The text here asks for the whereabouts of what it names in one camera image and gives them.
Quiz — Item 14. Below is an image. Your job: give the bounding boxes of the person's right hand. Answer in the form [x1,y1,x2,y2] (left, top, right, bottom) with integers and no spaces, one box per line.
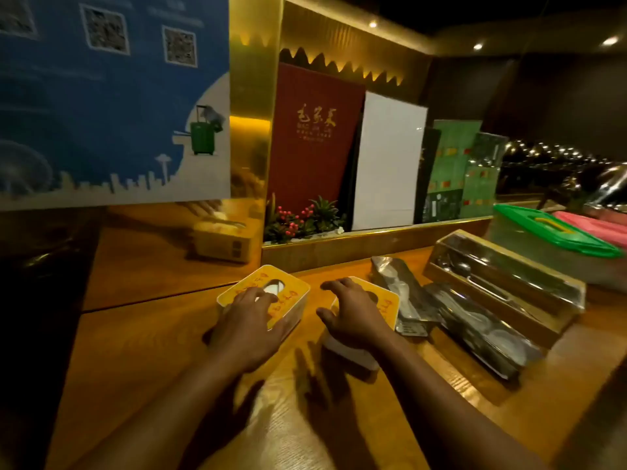
[315,277,399,358]

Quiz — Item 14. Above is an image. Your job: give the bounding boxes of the person's left hand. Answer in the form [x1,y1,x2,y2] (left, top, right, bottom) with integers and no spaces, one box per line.
[204,286,297,375]

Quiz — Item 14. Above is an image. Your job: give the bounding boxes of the yellow-top white tissue box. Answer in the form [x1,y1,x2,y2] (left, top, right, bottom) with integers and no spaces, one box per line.
[321,276,400,371]
[217,264,312,341]

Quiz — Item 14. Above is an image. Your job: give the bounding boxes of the tray of white spoons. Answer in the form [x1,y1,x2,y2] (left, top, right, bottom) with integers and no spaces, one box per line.
[425,282,545,381]
[370,255,444,337]

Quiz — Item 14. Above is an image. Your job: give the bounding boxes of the wooden box with clear lid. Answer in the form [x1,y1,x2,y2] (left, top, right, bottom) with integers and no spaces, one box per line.
[423,229,587,349]

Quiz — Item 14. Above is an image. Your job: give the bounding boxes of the green-lid plastic container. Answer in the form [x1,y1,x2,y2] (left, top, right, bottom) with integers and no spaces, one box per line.
[487,204,627,294]

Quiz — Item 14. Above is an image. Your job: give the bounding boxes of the pink-lid plastic container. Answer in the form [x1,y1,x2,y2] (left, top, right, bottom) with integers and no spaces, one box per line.
[552,210,627,250]

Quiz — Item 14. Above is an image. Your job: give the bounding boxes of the person's right forearm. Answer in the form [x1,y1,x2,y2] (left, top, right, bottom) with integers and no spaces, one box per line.
[364,332,545,470]

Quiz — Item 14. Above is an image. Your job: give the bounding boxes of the person's left forearm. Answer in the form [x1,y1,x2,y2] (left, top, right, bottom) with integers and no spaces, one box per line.
[73,345,265,470]

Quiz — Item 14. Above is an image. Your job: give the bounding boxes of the green plant with red berries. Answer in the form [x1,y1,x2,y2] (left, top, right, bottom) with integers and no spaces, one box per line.
[263,193,346,244]

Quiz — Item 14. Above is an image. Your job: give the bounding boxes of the black menu folder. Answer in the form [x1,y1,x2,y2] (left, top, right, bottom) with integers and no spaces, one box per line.
[413,127,442,225]

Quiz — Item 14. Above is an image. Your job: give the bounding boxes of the white blank board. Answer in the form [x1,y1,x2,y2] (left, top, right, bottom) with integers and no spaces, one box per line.
[351,91,428,232]

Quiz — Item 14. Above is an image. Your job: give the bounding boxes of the red menu board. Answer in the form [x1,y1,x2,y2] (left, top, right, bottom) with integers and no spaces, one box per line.
[266,62,367,216]

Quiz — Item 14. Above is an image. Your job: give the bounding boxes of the large green laminated menu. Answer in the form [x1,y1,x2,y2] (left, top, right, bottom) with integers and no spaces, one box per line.
[422,119,483,223]

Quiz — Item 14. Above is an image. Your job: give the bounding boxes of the green menu with dark panel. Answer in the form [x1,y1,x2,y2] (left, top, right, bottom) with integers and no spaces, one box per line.
[459,132,509,220]

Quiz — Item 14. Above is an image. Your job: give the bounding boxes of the blue skyline poster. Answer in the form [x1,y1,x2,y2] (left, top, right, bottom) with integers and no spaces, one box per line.
[0,0,231,211]

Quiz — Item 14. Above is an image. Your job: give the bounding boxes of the gold mirrored panel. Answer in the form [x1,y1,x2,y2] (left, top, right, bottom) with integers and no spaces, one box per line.
[229,0,285,201]

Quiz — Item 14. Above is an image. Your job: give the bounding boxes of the row of steel chafing domes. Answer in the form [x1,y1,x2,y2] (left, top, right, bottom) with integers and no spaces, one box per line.
[497,139,627,213]

